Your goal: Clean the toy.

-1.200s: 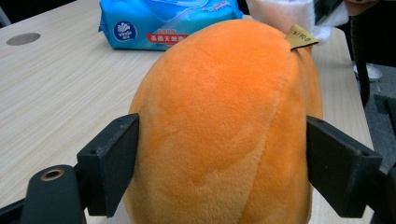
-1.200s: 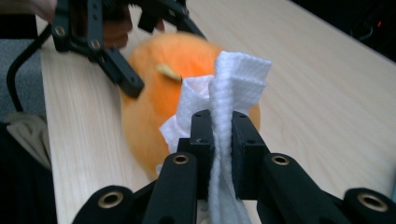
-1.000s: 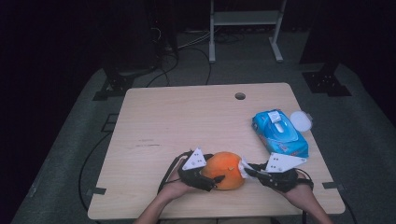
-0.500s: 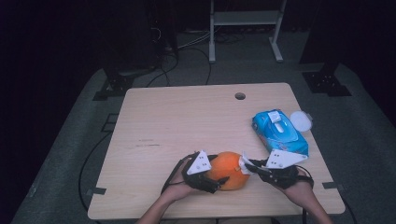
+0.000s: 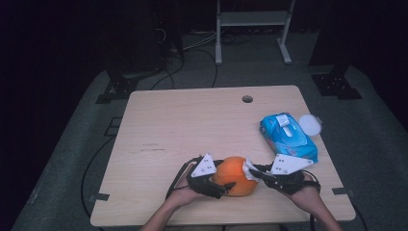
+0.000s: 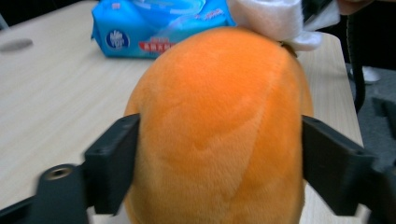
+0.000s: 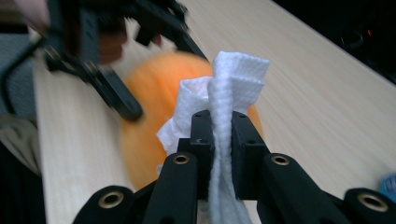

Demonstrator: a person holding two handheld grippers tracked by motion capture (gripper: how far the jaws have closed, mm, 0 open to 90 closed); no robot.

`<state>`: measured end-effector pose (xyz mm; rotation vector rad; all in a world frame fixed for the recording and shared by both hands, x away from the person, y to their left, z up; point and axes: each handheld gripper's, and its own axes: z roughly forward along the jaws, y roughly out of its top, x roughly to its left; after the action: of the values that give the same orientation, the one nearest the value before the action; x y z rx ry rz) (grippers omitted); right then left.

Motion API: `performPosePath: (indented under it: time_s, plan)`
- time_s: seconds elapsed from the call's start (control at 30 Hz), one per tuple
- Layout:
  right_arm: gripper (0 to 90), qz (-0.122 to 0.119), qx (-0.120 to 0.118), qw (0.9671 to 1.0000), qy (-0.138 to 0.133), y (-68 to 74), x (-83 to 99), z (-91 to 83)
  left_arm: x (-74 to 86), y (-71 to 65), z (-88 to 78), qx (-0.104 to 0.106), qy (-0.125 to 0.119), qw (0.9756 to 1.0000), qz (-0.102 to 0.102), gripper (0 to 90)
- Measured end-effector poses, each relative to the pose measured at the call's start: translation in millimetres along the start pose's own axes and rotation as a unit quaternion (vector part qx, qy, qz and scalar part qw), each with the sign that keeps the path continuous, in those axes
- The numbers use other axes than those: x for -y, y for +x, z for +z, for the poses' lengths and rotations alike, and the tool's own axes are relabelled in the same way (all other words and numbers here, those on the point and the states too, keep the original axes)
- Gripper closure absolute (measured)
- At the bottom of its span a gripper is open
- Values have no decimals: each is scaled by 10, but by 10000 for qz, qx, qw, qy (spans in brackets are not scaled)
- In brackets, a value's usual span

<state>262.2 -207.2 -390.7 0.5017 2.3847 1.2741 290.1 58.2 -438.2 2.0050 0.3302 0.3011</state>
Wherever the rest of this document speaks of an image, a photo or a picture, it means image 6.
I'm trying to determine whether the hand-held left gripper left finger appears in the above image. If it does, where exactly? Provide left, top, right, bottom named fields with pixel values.
left=83, top=113, right=141, bottom=217

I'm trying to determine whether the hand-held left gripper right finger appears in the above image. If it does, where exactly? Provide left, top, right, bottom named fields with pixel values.
left=302, top=115, right=378, bottom=217

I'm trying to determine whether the white wet wipe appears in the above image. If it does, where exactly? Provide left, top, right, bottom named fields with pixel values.
left=226, top=0, right=341, bottom=52

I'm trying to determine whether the orange plush toy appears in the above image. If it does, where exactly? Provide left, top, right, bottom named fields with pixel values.
left=123, top=26, right=315, bottom=224

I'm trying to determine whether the blue wet wipes pack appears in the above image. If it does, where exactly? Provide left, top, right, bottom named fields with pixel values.
left=91, top=0, right=236, bottom=60

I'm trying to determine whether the small white object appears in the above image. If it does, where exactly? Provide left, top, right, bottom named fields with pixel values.
left=349, top=65, right=382, bottom=85

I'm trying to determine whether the right hand-held gripper black cable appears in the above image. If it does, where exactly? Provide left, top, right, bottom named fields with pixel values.
left=346, top=13, right=367, bottom=114

